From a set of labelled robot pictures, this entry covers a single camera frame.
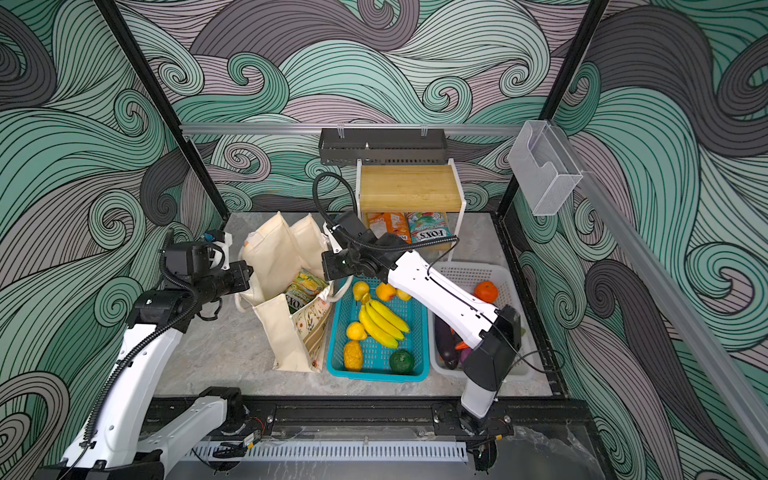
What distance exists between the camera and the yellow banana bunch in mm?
849

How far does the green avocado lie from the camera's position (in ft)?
2.60

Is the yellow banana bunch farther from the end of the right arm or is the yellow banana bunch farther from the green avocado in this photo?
the end of the right arm

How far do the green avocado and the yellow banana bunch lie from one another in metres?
0.03
